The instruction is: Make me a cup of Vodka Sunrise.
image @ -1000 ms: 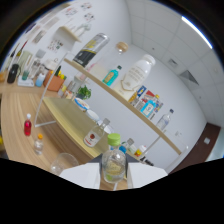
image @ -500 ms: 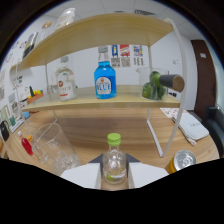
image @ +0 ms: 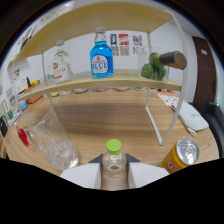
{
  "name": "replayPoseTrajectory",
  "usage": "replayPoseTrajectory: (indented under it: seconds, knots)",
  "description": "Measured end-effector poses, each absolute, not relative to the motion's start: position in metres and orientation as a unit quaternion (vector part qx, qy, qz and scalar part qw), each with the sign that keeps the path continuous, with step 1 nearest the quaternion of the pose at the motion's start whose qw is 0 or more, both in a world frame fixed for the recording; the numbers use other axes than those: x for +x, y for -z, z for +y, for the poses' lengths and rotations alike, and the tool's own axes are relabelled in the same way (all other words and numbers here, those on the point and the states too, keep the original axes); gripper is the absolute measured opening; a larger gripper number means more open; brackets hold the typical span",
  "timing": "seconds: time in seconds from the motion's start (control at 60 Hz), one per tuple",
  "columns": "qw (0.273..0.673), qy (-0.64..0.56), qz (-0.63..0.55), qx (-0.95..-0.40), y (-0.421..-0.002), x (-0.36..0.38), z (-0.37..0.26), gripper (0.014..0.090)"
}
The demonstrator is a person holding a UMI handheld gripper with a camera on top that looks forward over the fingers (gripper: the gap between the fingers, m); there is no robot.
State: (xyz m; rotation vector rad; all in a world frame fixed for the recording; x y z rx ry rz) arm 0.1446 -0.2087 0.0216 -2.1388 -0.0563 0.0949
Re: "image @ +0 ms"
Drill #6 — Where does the yellow drink can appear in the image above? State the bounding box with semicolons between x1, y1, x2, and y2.
159;135;201;175

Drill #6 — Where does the red liquid bottle white cap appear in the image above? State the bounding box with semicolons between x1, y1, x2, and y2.
13;121;31;148

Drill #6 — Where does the clear glass with ice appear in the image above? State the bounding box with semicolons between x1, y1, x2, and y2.
21;105;80;172

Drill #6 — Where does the white pouch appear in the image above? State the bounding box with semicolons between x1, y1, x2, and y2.
171;101;210;133

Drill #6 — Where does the orange white printed paper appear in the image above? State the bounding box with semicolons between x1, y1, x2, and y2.
156;91;183;108

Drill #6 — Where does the black chair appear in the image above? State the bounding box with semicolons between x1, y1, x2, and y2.
203;101;224;158

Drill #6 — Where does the white kitchen scale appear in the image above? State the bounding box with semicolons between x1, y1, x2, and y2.
7;113;23;127

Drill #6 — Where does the blue white tub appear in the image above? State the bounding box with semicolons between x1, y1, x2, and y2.
18;99;29;112

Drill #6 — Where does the black kettle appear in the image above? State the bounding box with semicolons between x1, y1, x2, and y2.
0;114;9;138

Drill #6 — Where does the orange storage basket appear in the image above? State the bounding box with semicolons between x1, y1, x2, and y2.
23;79;44;104

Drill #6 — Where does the clear bottle red round label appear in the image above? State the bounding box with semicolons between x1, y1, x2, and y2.
51;39;73;84

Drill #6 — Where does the large blue liquid bottle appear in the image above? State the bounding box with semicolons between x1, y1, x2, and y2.
89;27;115;80

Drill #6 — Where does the brown door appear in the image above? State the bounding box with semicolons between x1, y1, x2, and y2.
191;35;214;114

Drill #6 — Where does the dark muddler wooden end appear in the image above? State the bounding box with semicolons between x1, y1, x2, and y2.
149;50;188;71

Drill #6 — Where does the two-tier wooden white-frame rack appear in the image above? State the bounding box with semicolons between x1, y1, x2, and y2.
12;1;191;147

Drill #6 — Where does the multicolour wall poster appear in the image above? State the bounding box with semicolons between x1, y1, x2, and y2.
132;34;144;55

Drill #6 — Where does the red wall poster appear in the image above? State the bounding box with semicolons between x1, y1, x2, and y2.
118;33;130;57

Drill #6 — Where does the blue wall poster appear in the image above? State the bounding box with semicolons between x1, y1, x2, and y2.
109;33;119;56

